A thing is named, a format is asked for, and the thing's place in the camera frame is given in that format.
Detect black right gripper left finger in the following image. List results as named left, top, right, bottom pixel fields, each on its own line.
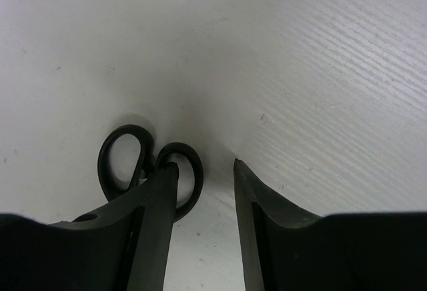
left=1, top=162, right=178, bottom=290

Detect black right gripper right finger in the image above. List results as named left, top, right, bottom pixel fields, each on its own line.
left=234, top=160, right=426, bottom=290

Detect black handled scissors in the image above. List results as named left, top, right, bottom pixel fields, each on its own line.
left=97, top=124, right=204, bottom=222

